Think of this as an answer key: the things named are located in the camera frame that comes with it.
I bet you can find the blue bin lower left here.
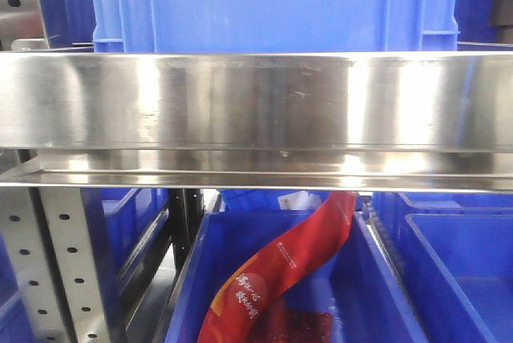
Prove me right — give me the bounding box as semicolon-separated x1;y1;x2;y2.
82;188;169;292

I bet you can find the blue bin with red bag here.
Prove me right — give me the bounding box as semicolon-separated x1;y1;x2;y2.
165;192;426;342

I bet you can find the blue bin lower right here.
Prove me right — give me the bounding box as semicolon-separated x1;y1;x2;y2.
371;192;512;342

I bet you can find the black shelf upright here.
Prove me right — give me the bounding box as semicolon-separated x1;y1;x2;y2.
168;188;204;272

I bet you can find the red printed snack bag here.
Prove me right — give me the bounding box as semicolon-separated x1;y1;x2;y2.
197;191;357;342

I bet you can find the stainless steel shelf beam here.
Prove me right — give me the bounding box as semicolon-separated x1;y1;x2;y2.
1;52;512;192

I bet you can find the light blue ribbed crate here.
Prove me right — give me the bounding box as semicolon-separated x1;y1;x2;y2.
93;0;458;53

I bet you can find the perforated steel upright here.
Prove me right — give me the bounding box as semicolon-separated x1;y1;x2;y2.
1;188;111;342

